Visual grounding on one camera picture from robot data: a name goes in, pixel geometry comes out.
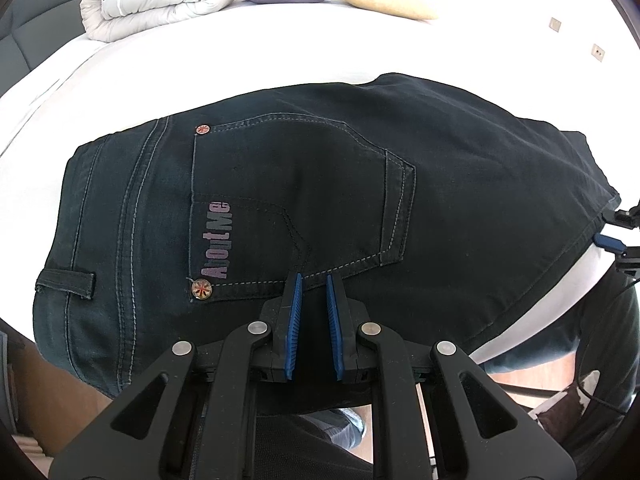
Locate person's right leg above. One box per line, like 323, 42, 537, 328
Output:
562, 265, 640, 478

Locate person's left leg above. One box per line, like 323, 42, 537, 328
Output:
256, 407, 375, 480

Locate grey padded headboard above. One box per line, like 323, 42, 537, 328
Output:
0, 0, 101, 97

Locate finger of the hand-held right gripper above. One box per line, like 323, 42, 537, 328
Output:
594, 232, 640, 278
602, 199, 640, 232

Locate yellow pillow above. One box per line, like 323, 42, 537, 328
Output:
333, 0, 440, 21

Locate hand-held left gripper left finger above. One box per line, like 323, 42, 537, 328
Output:
47, 271, 304, 480

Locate person's leg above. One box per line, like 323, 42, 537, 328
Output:
256, 407, 375, 480
562, 265, 640, 478

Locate grey slipper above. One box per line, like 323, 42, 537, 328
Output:
327, 407, 369, 450

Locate dark denim pants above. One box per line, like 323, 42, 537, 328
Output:
32, 72, 621, 413

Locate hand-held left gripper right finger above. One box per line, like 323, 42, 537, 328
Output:
326, 274, 578, 480

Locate bed with white sheet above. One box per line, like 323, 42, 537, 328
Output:
0, 0, 617, 367

